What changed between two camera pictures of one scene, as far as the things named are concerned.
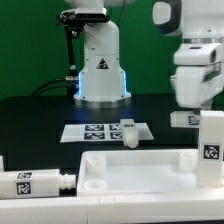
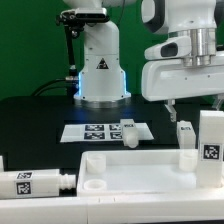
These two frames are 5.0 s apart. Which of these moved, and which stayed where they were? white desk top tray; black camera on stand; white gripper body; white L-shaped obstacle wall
Moved: white gripper body
Stayed: black camera on stand; white L-shaped obstacle wall; white desk top tray
